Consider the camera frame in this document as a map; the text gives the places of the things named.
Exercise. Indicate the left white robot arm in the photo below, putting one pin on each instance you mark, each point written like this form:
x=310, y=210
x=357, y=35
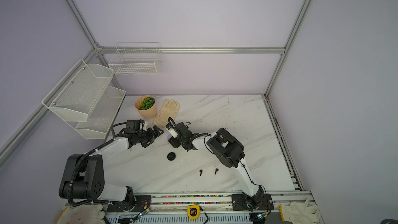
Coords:
x=83, y=180

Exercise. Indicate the yellow tape measure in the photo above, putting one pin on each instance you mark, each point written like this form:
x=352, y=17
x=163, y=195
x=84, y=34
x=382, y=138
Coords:
x=193, y=211

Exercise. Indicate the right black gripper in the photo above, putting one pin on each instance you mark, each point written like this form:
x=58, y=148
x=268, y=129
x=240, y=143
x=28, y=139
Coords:
x=173, y=143

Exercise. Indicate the white wire basket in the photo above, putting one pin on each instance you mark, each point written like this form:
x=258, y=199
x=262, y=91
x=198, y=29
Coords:
x=136, y=58

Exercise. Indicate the peach pot with succulent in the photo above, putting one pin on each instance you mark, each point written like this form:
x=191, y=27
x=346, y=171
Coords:
x=146, y=107

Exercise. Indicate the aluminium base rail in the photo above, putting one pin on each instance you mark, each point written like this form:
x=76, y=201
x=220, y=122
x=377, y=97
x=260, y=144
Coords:
x=223, y=208

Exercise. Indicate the white glove right of rail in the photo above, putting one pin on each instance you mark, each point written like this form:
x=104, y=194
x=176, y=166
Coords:
x=300, y=213

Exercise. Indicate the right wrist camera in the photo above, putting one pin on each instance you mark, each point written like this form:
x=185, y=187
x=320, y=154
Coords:
x=171, y=127

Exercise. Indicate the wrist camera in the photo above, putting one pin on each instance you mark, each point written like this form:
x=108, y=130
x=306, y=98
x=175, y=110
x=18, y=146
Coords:
x=171, y=127
x=135, y=125

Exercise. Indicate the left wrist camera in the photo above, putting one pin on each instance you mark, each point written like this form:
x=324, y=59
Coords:
x=135, y=125

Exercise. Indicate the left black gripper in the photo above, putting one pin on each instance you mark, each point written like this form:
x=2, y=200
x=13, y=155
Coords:
x=152, y=136

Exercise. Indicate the beige work glove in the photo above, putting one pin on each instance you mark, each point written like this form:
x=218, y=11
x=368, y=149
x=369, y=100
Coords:
x=169, y=109

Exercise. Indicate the white mesh two-tier shelf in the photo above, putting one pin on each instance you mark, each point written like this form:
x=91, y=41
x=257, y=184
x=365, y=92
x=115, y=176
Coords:
x=85, y=100

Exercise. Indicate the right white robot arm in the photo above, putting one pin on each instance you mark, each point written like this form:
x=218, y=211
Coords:
x=230, y=152

